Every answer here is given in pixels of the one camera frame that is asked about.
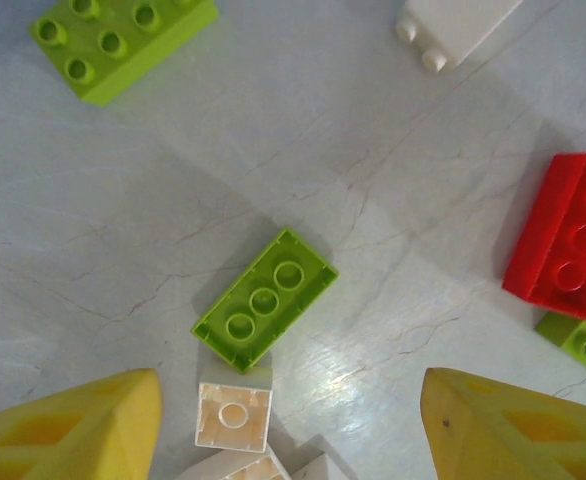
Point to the red lego brick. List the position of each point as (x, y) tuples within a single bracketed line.
[(548, 240)]

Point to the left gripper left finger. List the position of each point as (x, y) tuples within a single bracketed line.
[(73, 430)]

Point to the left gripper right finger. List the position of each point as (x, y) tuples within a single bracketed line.
[(513, 430)]

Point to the small white lego brick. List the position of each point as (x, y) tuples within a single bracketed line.
[(233, 415), (463, 25)]

